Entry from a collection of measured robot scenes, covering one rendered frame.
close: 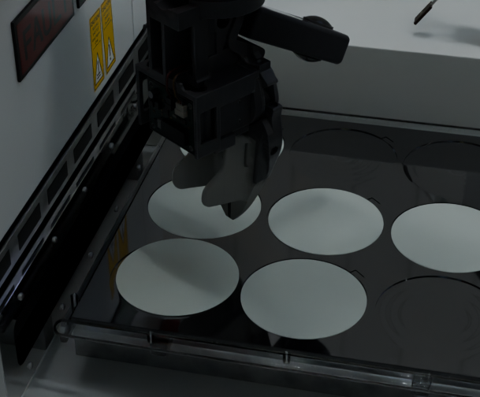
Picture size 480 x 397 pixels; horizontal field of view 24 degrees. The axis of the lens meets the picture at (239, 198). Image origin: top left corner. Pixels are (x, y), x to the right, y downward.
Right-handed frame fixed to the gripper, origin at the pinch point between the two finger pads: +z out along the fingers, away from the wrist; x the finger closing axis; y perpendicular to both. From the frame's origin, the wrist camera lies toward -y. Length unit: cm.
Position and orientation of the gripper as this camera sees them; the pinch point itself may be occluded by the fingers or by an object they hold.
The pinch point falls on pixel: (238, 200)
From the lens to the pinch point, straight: 94.8
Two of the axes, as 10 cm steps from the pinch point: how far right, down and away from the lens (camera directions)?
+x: 6.7, 4.2, -6.2
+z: 0.0, 8.3, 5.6
